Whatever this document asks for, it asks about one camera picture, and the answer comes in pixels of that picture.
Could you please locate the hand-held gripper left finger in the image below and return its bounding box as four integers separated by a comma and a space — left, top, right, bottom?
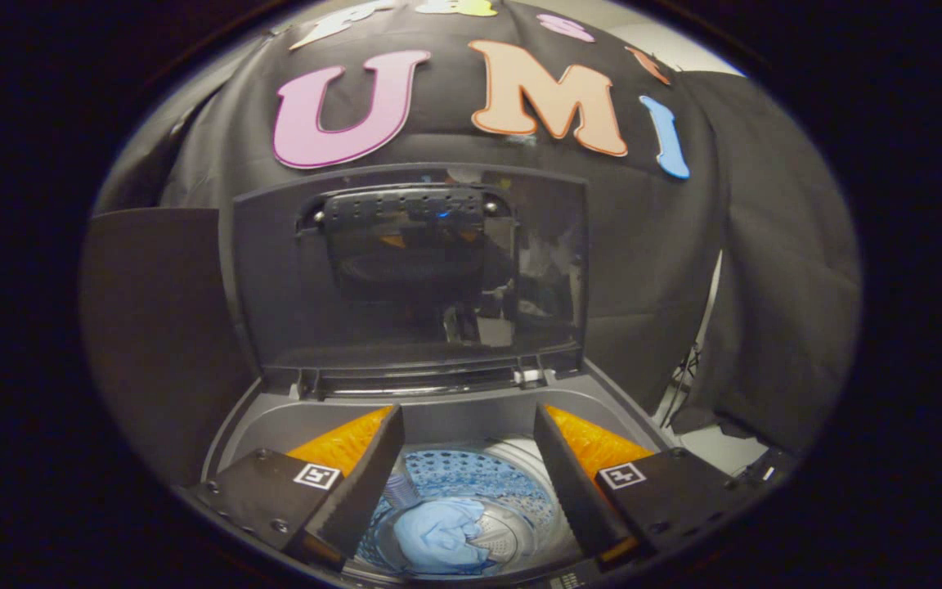
185, 403, 405, 573

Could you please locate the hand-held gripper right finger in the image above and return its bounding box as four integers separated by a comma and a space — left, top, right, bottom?
533, 403, 754, 573

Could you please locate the light blue cloth garment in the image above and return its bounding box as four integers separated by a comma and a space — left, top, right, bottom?
393, 497, 492, 575

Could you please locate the grey washing machine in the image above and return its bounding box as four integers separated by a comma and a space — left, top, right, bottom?
189, 360, 684, 589

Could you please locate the black tripod stand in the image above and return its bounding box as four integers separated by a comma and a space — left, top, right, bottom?
657, 344, 705, 430

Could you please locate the black box on floor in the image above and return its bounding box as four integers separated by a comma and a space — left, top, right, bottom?
733, 442, 799, 489

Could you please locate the black backdrop cloth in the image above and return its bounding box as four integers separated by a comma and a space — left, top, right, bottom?
83, 0, 863, 483

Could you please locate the white cabinet with dark top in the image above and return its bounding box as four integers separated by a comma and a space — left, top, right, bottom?
80, 207, 259, 488

